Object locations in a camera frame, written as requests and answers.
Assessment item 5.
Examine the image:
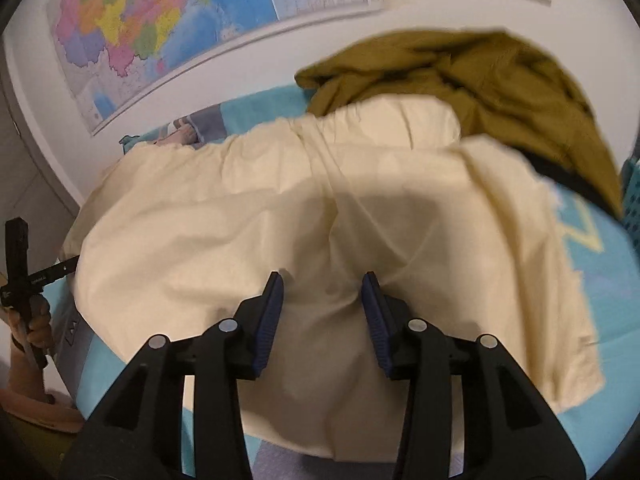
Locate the cream beige trench coat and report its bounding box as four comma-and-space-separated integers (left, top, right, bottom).
60, 94, 606, 463

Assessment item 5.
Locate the pink ribbed sleeve forearm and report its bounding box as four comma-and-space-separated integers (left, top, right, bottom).
1, 347, 85, 434

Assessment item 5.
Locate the person's left hand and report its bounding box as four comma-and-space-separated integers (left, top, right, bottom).
8, 295, 54, 353

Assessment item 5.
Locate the teal grey bed sheet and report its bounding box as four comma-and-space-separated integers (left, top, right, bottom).
49, 84, 640, 480

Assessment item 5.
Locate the pink folded garment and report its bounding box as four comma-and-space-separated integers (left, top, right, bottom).
153, 122, 200, 145

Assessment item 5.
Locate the teal perforated plastic chair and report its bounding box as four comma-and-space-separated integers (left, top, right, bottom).
622, 156, 639, 244

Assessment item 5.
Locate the olive green coat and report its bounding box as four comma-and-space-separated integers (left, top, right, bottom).
294, 30, 623, 220

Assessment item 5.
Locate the colourful wall map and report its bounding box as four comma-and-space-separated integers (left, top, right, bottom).
47, 0, 375, 133

